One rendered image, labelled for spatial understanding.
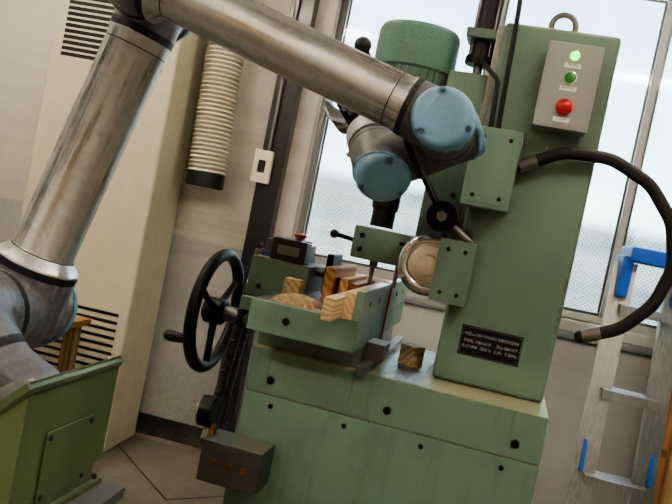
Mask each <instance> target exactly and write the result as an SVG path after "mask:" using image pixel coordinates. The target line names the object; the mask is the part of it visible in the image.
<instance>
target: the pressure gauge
mask: <svg viewBox="0 0 672 504"><path fill-rule="evenodd" d="M221 406H222V402H221V399H220V398H219V397H216V396H212V395H208V394H204V395H203V396H202V397H201V398H200V400H199V402H198V404H197V407H196V410H195V416H194V421H195V424H196V425H197V426H202V427H206V428H208V432H207V436H208V435H210V434H212V435H214V434H216V429H217V421H218V418H219V416H220V412H221Z"/></svg>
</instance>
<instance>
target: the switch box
mask: <svg viewBox="0 0 672 504"><path fill-rule="evenodd" d="M572 51H578V52H579V53H580V55H581V57H580V59H579V60H578V61H577V62H573V61H571V60H570V58H569V55H570V53H571V52H572ZM604 52H605V48H603V47H597V46H590V45H583V44H576V43H568V42H561V41H554V40H551V41H550V42H549V47H548V52H547V56H546V61H545V66H544V70H543V75H542V80H541V84H540V89H539V94H538V98H537V103H536V108H535V112H534V117H533V122H532V129H534V130H540V131H546V132H552V133H558V134H564V135H570V136H576V137H584V136H585V134H586V133H587V130H588V125H589V121H590V116H591V112H592V107H593V103H594V98H595V93H596V89H597V84H598V80H599V75H600V71H601V66H602V61H603V57H604ZM565 62H567V63H574V64H581V65H582V66H581V69H574V68H567V67H564V65H565ZM569 71H573V72H575V73H576V75H577V80H576V82H575V83H573V84H566V83H565V82H564V79H563V78H564V75H565V73H567V72H569ZM560 85H565V86H572V87H577V89H576V92H572V91H565V90H559V88H560ZM561 99H568V100H570V101H571V102H572V105H573V108H572V111H571V112H570V113H569V114H567V115H560V114H558V113H557V111H556V103H557V102H558V101H559V100H561ZM553 116H558V117H564V118H570V121H569V123H564V122H558V121H552V120H553Z"/></svg>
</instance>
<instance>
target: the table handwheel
mask: <svg viewBox="0 0 672 504"><path fill-rule="evenodd" d="M225 261H228V262H229V264H230V266H231V270H232V280H233V281H232V283H231V284H230V286H229V287H228V289H227V290H226V291H225V293H224V294H223V295H222V296H221V298H217V297H212V296H210V295H209V293H208V291H207V287H208V284H209V282H210V280H211V278H212V276H213V275H214V273H215V271H216V270H217V268H218V267H219V266H220V265H221V264H222V263H223V262H225ZM243 291H244V272H243V266H242V263H241V260H240V258H239V256H238V255H237V254H236V252H234V251H233V250H230V249H222V250H219V251H217V252H216V253H214V254H213V255H212V256H211V257H210V258H209V259H208V261H207V262H206V263H205V265H204V266H203V268H202V269H201V271H200V273H199V275H198V277H197V279H196V281H195V284H194V286H193V289H192V291H191V294H190V297H189V301H188V304H187V309H186V313H185V319H184V326H183V350H184V356H185V359H186V362H187V364H188V365H189V367H190V368H191V369H192V370H194V371H195V372H199V373H203V372H206V371H209V370H210V369H212V368H213V367H214V366H215V365H216V364H217V363H218V362H219V361H220V359H221V358H222V357H223V355H224V353H225V352H226V349H227V346H228V343H229V342H228V341H230V340H229V338H231V337H230V335H231V333H232V330H233V327H234V326H233V325H234V322H235V319H237V318H236V317H238V315H237V314H238V312H237V311H238V308H239V305H240V300H241V296H242V294H243ZM231 294H232V297H231V303H230V305H229V303H228V301H227V300H228V299H229V297H230V296H231ZM203 298H204V300H205V301H204V302H203V305H202V308H201V317H202V319H203V321H205V322H209V327H208V334H207V340H206V345H205V350H204V355H203V360H200V359H199V357H198V354H197V349H196V329H197V322H198V316H199V311H200V307H201V304H202V300H203ZM248 315H249V310H248V312H246V314H245V315H244V317H242V318H243V320H242V321H243V324H244V326H246V325H247V320H248ZM225 321H226V323H225ZM223 323H225V326H224V329H223V331H222V334H221V336H220V338H219V340H218V342H217V344H216V346H215V348H214V349H213V351H212V345H213V340H214V335H215V331H216V326H217V325H222V324H223ZM211 351H212V352H211Z"/></svg>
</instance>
